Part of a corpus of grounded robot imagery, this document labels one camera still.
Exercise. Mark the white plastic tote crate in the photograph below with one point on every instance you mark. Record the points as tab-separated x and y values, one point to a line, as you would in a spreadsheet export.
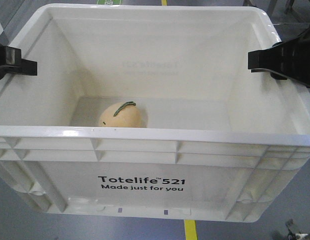
217	142

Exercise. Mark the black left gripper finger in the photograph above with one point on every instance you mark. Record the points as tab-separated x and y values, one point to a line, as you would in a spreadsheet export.
11	62

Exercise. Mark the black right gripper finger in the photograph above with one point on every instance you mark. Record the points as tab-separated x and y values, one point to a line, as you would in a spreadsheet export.
284	60

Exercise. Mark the yellow mango plush toy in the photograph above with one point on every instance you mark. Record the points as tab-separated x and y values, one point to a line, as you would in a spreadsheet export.
121	115

